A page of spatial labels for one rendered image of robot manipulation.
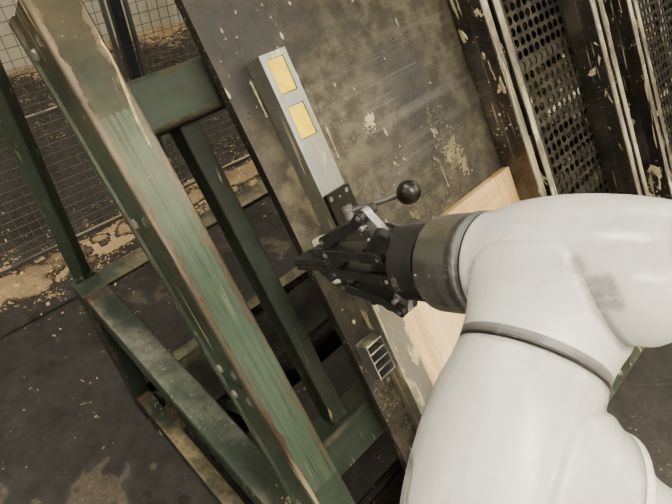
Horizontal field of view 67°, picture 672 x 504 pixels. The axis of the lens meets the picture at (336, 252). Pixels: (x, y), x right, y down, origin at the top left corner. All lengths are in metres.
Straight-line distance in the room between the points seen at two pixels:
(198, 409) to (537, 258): 1.16
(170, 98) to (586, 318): 0.62
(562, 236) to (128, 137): 0.50
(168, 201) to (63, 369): 2.05
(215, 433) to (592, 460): 1.12
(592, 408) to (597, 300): 0.06
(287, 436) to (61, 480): 1.68
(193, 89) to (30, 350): 2.16
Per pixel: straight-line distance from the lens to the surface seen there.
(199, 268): 0.67
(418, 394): 0.94
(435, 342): 0.99
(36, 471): 2.44
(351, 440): 0.97
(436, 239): 0.43
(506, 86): 1.11
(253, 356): 0.72
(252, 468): 1.31
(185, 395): 1.43
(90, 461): 2.37
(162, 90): 0.78
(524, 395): 0.32
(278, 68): 0.78
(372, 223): 0.51
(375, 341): 0.87
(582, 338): 0.34
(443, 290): 0.43
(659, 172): 1.74
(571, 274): 0.34
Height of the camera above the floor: 1.99
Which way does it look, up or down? 44 degrees down
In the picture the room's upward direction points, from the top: straight up
